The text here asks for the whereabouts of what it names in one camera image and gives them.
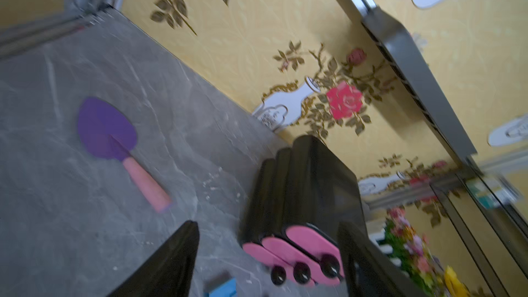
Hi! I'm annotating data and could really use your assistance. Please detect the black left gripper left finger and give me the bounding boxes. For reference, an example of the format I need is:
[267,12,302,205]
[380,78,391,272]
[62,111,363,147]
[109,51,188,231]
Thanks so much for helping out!
[109,221,199,296]

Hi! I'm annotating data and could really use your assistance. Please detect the blue binder clip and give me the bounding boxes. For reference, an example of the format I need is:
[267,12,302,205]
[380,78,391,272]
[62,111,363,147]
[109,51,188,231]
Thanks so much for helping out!
[204,278,238,297]

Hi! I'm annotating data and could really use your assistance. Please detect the black pink drawer cabinet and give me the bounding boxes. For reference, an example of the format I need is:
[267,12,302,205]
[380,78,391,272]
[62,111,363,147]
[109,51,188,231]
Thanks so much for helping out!
[239,135,367,287]

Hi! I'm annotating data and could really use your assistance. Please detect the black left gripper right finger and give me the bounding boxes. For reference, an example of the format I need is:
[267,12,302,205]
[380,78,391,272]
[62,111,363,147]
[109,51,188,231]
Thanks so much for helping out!
[338,222,425,296]

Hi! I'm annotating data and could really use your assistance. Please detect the flower box white fence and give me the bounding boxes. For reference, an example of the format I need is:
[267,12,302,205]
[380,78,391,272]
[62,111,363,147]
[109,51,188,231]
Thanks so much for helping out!
[368,208,471,296]

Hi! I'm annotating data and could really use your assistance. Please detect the purple pink toy shovel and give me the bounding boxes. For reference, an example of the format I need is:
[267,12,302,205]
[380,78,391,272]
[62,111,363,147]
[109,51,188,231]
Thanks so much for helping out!
[77,97,172,212]

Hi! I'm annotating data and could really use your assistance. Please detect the grey wall shelf tray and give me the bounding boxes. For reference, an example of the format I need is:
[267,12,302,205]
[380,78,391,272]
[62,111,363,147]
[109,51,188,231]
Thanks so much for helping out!
[362,7,477,167]

